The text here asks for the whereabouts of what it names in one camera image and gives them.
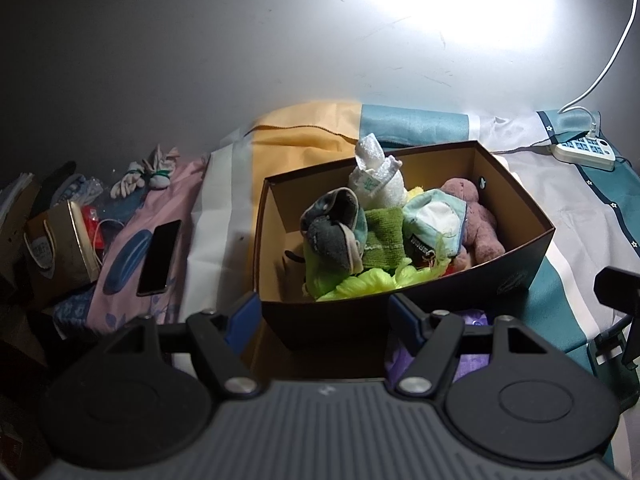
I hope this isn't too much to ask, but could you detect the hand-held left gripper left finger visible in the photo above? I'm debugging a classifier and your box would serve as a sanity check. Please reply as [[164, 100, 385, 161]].
[[86, 292, 263, 397]]

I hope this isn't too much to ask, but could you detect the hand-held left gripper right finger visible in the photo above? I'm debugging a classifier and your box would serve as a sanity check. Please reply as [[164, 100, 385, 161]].
[[388, 293, 567, 397]]

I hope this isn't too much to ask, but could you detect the yellow-green fabric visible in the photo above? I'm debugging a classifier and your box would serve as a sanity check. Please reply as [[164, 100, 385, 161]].
[[303, 254, 447, 303]]

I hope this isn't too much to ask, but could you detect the green towel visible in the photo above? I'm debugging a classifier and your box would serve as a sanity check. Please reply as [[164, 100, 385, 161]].
[[361, 206, 407, 269]]

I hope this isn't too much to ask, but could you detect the pale green cloth black label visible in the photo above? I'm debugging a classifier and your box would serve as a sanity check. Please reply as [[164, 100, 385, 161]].
[[401, 189, 469, 262]]

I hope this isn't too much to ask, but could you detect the grey sock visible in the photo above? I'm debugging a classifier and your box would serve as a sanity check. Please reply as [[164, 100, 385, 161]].
[[299, 186, 372, 272]]

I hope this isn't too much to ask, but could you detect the dark brown cardboard shoe box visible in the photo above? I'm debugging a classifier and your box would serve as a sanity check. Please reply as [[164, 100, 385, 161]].
[[251, 140, 557, 352]]

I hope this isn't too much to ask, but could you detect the pink plush bear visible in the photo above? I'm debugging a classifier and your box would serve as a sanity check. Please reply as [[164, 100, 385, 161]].
[[441, 176, 507, 267]]

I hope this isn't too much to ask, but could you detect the white terry towel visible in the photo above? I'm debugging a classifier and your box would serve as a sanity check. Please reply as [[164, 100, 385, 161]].
[[348, 133, 407, 209]]

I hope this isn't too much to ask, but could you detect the purple plastic packet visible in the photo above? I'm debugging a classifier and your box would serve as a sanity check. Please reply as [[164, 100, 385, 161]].
[[386, 307, 495, 382]]

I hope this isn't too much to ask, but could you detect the black smartphone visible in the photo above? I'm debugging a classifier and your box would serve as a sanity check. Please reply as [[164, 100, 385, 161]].
[[135, 219, 184, 298]]

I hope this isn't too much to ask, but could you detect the white knotted plush toy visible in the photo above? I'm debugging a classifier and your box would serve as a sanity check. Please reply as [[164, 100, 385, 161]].
[[109, 144, 182, 202]]

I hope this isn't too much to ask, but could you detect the red packet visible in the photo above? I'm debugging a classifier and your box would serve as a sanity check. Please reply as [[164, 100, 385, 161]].
[[79, 204, 107, 252]]

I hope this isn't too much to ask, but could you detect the gold paper gift bag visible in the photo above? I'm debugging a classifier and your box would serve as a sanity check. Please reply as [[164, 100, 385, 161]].
[[24, 199, 102, 307]]

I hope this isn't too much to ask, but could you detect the black phone stand green base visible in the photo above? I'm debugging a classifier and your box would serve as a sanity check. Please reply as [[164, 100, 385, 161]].
[[591, 265, 640, 377]]

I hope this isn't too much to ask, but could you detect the white power strip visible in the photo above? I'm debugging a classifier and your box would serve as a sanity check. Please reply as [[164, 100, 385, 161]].
[[549, 134, 618, 172]]

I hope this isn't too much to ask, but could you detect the stack of papers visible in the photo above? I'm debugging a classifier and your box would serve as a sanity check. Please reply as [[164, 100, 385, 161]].
[[0, 171, 37, 241]]

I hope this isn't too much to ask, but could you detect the white power cable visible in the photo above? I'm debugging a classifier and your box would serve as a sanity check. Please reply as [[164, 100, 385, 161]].
[[556, 7, 640, 142]]

